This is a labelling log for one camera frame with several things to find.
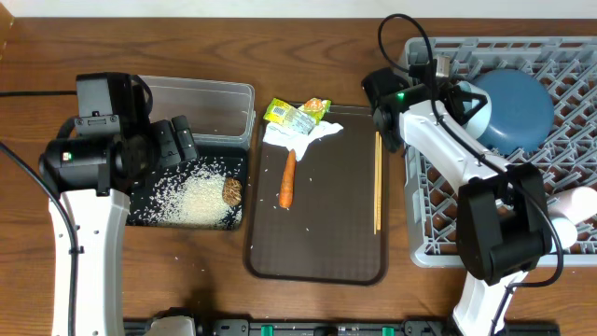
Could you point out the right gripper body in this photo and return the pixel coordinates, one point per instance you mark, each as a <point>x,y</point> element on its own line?
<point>444,93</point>

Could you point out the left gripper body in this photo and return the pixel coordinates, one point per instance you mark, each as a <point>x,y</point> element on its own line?
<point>168,145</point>

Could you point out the light blue rice bowl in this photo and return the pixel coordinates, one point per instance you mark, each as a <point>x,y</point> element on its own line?
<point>480,122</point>

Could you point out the dark blue plate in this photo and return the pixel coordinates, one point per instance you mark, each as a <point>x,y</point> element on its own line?
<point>522,111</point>

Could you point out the brown mushroom food scrap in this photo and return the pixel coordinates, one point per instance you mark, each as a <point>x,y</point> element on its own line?
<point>232,191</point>

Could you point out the wooden chopstick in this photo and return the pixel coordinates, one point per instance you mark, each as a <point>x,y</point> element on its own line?
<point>380,183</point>
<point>376,182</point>

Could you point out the orange carrot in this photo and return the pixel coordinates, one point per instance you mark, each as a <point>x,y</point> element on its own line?
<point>286,193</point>

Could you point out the pink cup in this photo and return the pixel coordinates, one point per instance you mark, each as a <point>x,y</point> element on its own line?
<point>577,205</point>

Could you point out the light blue cup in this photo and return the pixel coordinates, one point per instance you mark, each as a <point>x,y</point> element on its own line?
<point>566,231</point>

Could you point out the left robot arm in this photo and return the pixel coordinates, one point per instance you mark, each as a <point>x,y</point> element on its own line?
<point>90,168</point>

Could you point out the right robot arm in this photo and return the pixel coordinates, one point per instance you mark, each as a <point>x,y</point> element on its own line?
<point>502,224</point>

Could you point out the black waste tray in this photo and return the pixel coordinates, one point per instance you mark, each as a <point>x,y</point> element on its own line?
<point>233,161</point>

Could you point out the grey dishwasher rack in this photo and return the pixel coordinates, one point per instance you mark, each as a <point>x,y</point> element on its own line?
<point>566,67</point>

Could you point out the spilled white rice pile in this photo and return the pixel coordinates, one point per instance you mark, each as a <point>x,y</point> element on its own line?
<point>196,196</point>

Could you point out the clear plastic bin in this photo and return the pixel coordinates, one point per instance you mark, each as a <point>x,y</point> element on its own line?
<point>220,114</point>

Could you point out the crumpled white napkin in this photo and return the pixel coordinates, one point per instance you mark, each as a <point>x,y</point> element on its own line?
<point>280,136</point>

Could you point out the yellow green snack wrapper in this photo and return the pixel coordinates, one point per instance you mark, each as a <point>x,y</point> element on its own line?
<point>302,119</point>

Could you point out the brown serving tray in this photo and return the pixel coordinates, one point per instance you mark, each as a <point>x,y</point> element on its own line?
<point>328,235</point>

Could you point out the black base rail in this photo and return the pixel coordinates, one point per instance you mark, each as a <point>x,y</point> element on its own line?
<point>180,321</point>

